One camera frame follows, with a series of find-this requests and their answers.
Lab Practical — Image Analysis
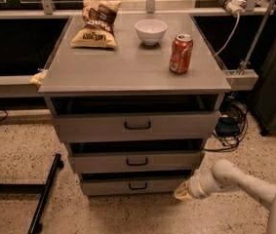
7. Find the grey drawer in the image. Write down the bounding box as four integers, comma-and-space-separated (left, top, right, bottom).
53, 111, 219, 143
68, 150, 203, 174
81, 176, 185, 196

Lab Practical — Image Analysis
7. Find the yellow brown chip bag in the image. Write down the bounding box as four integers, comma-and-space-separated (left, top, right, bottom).
70, 0, 121, 49

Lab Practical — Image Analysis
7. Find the grey left rail beam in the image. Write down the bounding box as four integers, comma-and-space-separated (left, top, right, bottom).
0, 75, 41, 98

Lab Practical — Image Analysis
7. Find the grey rail beam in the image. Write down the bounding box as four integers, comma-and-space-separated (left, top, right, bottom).
0, 75, 41, 98
223, 69, 258, 91

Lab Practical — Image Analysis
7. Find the orange soda can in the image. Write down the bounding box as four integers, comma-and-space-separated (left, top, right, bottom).
169, 34, 193, 74

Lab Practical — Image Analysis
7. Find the grey metal rod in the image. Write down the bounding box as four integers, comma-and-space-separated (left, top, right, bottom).
235, 0, 276, 75

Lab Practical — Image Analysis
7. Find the yellow tape piece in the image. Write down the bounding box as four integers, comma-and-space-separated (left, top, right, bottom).
30, 70, 48, 86

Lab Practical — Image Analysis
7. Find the white bowl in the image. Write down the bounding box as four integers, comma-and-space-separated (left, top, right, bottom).
136, 19, 168, 46

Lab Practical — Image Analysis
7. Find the grey middle drawer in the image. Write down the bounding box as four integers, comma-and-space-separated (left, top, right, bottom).
68, 150, 203, 174

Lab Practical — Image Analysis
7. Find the grey drawer cabinet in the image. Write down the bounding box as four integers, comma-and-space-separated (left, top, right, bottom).
39, 14, 230, 185

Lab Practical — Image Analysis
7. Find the grey right rail beam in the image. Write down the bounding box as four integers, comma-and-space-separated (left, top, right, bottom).
223, 69, 258, 91

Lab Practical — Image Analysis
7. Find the black stand leg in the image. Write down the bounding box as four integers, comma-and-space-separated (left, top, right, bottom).
0, 153, 64, 234

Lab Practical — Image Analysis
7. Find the white power strip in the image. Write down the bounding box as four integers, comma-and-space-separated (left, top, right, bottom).
217, 0, 245, 16

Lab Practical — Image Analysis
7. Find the black cable bundle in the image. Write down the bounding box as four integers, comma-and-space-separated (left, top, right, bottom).
204, 99, 249, 153

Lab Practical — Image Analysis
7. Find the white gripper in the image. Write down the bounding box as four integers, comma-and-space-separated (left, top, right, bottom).
174, 171, 217, 201

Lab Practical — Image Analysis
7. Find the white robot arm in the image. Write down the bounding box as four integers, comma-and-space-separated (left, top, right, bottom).
174, 159, 276, 234

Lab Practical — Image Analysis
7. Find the white power cable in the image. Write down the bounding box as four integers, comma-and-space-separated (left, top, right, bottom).
213, 11, 242, 59

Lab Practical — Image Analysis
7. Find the grey top drawer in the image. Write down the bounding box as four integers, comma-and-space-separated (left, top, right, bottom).
53, 111, 219, 143

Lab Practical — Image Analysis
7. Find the grey bottom drawer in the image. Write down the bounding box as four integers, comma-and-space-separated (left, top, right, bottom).
81, 176, 185, 196

